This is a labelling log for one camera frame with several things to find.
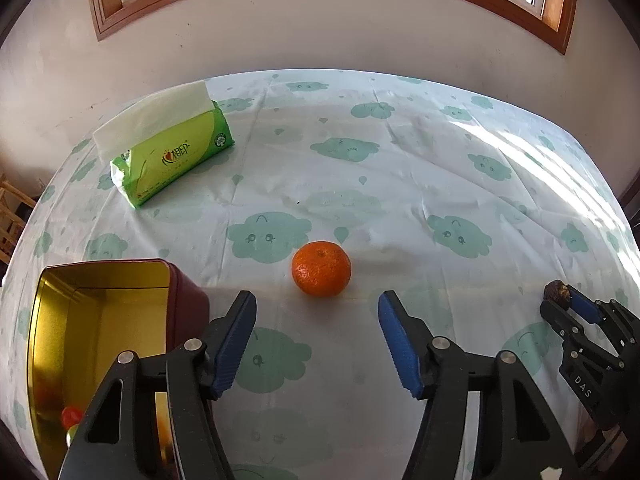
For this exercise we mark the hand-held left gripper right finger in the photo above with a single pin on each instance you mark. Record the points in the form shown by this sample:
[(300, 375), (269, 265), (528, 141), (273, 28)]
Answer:
[(400, 345)]

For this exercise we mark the green tissue pack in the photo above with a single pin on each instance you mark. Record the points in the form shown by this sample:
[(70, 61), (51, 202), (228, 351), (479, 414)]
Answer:
[(175, 160)]

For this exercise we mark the green tomato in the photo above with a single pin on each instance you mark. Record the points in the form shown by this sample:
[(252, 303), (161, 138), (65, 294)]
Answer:
[(73, 435)]

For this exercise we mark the light wooden chair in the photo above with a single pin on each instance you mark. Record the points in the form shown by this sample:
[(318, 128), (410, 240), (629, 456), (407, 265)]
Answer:
[(12, 220)]

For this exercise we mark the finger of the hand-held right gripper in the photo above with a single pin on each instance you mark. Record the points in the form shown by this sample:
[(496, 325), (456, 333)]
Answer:
[(587, 307), (560, 320)]

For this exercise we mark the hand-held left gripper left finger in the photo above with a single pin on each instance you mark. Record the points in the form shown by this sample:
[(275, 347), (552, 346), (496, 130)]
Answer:
[(232, 345)]

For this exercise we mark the red tomato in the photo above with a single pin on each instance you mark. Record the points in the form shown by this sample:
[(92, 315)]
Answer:
[(71, 415)]

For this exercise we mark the gold and red tin box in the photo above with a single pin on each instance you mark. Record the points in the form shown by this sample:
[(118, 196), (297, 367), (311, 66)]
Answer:
[(120, 320)]

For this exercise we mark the cloud print tablecloth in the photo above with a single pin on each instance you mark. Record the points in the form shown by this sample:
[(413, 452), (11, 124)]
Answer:
[(400, 185)]

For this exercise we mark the dark wooden furniture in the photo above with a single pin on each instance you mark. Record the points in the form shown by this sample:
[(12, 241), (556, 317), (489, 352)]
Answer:
[(632, 200)]

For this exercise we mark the dark brown water chestnut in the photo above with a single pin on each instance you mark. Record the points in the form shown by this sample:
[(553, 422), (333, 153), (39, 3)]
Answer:
[(558, 290)]

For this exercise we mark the orange mandarin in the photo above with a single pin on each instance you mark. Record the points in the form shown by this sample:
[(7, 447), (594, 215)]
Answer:
[(321, 269)]

